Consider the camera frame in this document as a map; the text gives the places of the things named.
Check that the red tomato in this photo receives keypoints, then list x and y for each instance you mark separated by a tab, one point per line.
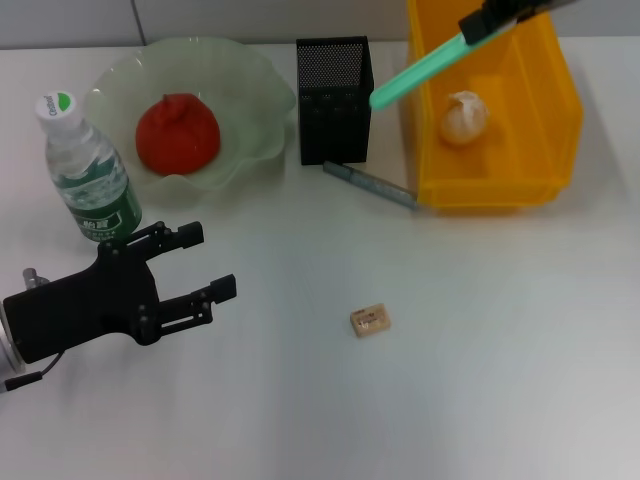
177	140

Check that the yellow plastic bin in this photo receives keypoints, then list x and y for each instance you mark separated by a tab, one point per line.
525	150

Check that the translucent green fruit plate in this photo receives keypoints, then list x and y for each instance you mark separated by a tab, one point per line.
250	90

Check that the clear green-label water bottle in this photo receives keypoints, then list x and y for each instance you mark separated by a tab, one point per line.
95	190

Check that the silver grey pen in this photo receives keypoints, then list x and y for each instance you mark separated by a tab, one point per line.
370	182

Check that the green pen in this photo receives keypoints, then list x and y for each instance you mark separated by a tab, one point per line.
425	70

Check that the white garlic bulb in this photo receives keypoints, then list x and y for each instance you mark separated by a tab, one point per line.
465	120

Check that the black mesh pen holder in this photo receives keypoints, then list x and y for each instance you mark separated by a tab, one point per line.
335	125

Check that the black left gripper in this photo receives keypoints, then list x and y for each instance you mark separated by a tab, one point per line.
75	310

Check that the tan eraser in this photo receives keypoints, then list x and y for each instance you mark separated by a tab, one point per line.
370	322

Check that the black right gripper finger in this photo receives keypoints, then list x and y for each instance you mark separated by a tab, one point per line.
480	25

